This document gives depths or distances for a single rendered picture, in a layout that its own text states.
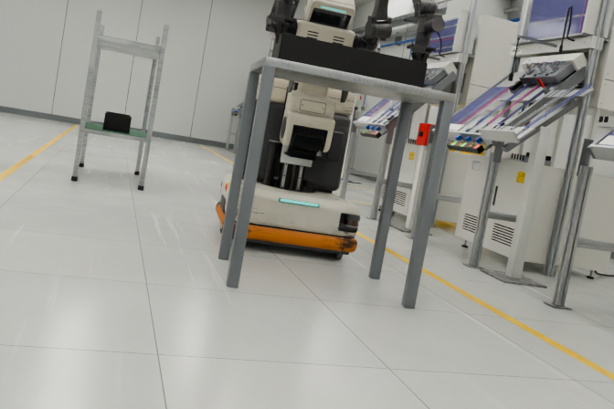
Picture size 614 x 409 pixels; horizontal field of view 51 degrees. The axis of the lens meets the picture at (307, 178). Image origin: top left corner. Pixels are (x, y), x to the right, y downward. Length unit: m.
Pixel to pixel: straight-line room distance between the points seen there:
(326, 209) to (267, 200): 0.28
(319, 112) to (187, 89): 9.04
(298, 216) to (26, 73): 9.43
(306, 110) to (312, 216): 0.49
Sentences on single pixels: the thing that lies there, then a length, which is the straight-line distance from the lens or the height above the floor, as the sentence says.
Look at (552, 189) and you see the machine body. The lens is 3.91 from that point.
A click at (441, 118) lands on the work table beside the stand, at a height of 0.71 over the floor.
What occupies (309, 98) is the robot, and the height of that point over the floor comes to 0.73.
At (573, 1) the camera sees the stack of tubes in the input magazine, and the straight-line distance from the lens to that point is 4.14.
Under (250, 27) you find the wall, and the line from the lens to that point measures 12.19.
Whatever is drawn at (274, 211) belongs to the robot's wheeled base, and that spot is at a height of 0.19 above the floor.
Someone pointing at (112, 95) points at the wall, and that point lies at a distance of 11.87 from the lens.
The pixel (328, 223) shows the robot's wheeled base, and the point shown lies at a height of 0.18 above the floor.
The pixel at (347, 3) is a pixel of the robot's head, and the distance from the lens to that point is 2.99.
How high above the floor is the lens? 0.58
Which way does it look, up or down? 4 degrees down
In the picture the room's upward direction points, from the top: 10 degrees clockwise
